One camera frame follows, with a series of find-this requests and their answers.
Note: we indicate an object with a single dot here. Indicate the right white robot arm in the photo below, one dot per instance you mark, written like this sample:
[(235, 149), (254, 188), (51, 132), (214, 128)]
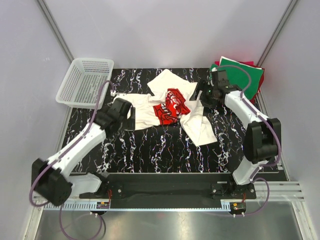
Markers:
[(262, 141)]

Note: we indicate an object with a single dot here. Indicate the black marble pattern mat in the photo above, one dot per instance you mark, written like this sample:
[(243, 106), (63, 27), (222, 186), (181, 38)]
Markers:
[(161, 149)]

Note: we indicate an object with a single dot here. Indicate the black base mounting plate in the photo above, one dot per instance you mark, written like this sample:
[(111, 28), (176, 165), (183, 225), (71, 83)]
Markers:
[(167, 188)]

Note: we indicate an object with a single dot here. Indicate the white t shirt red print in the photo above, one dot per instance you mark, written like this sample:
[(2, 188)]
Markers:
[(170, 103)]

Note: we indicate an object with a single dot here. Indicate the white plastic mesh basket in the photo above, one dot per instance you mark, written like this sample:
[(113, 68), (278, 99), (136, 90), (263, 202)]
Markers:
[(81, 83)]

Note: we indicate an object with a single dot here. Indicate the aluminium corner post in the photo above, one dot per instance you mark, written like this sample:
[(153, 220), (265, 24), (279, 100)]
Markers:
[(278, 30), (45, 10)]

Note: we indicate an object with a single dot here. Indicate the right aluminium corner post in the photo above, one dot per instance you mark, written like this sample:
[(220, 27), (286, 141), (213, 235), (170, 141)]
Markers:
[(278, 30)]

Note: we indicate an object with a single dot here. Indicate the white slotted cable duct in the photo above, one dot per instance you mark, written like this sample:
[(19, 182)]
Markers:
[(117, 206)]

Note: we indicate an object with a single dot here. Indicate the left aluminium corner post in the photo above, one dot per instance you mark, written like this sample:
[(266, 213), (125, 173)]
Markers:
[(45, 10)]

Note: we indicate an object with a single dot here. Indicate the green folded t shirt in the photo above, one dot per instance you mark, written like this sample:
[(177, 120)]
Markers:
[(237, 77)]

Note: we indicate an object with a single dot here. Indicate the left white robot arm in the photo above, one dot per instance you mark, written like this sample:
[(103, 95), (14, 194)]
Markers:
[(52, 179)]

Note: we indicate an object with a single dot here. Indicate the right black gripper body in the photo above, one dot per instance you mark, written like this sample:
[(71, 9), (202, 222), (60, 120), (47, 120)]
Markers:
[(208, 97)]

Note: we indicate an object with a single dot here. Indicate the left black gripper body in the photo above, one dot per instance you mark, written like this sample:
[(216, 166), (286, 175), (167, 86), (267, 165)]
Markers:
[(106, 109)]

